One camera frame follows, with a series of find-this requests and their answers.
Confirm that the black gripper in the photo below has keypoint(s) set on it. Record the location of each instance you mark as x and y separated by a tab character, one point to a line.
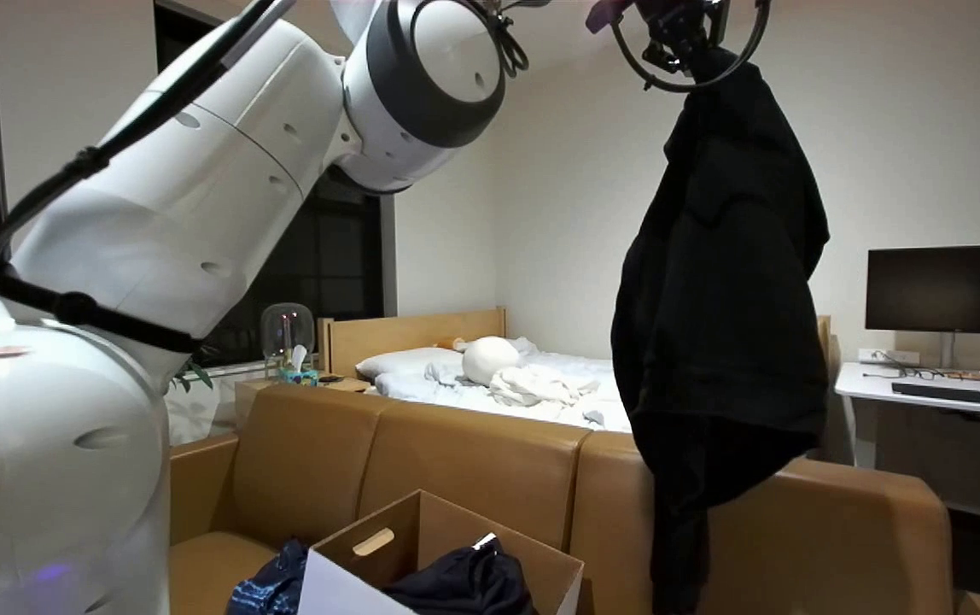
685	50

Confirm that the black jersey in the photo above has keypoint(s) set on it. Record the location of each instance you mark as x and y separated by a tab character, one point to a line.
715	328

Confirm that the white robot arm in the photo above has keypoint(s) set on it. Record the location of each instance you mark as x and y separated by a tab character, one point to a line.
123	259

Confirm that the white cardboard box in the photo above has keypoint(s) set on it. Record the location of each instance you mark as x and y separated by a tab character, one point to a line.
425	553

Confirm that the black computer monitor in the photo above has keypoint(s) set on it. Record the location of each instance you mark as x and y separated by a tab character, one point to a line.
923	288

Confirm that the round white pillow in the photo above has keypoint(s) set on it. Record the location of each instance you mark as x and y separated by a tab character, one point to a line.
487	357

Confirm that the bed with white sheets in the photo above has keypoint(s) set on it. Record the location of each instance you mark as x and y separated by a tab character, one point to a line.
417	359

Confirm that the dark window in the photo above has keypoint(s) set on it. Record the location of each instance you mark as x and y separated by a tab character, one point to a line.
330	259

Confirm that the black keyboard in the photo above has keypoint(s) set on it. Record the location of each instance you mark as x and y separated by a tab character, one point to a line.
938	389

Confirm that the glass dome jar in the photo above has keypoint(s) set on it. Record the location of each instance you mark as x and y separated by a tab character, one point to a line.
287	341

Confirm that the white desk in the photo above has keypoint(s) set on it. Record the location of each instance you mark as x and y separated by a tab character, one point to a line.
915	435

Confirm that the tan leather sofa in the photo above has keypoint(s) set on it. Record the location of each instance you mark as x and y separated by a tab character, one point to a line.
812	541

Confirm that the dark blue cloth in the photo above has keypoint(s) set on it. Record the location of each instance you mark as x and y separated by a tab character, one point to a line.
273	587

